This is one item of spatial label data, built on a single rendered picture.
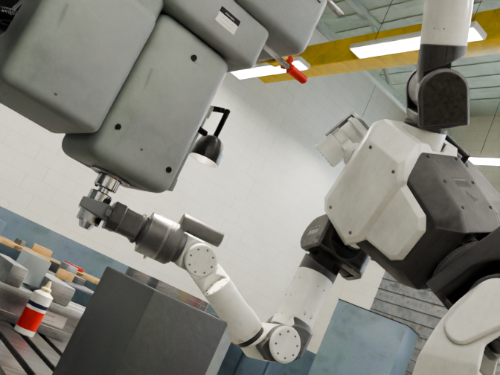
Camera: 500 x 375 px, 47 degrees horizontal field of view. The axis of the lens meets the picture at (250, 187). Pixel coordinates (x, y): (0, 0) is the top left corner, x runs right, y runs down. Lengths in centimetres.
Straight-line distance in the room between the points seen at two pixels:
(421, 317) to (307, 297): 853
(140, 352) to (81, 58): 53
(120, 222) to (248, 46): 44
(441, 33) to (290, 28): 32
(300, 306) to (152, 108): 54
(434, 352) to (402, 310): 898
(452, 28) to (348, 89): 958
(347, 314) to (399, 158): 611
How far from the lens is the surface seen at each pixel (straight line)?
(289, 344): 126
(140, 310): 76
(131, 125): 111
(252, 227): 945
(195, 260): 116
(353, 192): 121
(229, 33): 120
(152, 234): 116
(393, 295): 1025
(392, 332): 700
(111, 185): 118
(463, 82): 119
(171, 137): 114
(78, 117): 105
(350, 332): 715
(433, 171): 116
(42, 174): 791
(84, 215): 117
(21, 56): 103
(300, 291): 132
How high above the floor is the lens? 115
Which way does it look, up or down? 12 degrees up
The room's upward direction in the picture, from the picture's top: 25 degrees clockwise
